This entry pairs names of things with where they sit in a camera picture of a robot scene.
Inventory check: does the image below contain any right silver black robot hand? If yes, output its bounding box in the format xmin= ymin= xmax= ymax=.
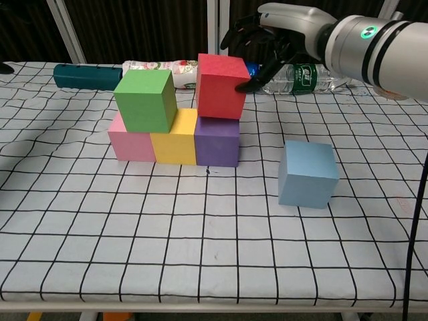
xmin=219 ymin=2 xmax=337 ymax=95

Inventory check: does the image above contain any red foam cube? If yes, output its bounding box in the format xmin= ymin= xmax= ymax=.
xmin=195 ymin=53 xmax=251 ymax=120

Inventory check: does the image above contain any green foam cube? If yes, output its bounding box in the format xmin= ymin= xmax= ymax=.
xmin=113 ymin=69 xmax=178 ymax=133

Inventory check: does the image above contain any purple foam cube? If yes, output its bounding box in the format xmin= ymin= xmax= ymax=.
xmin=193 ymin=116 xmax=241 ymax=168

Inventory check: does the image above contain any pink foam cube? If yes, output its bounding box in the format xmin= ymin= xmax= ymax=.
xmin=107 ymin=112 xmax=156 ymax=163

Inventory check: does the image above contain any yellow foam cube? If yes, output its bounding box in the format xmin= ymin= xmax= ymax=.
xmin=149 ymin=108 xmax=199 ymax=167

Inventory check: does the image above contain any clear green-label water bottle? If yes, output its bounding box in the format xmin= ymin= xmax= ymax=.
xmin=261 ymin=62 xmax=356 ymax=96

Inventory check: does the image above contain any teal cylindrical case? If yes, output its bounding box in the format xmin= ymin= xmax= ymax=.
xmin=53 ymin=64 xmax=124 ymax=92

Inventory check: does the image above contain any white floral drink bottle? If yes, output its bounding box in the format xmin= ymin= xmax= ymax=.
xmin=121 ymin=60 xmax=200 ymax=90

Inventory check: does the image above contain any light blue foam cube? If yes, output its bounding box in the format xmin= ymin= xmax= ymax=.
xmin=278 ymin=140 xmax=341 ymax=210

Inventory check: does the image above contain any white black grid tablecloth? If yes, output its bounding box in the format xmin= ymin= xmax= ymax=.
xmin=0 ymin=61 xmax=428 ymax=307

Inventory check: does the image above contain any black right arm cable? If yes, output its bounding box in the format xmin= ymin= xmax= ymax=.
xmin=402 ymin=173 xmax=428 ymax=321

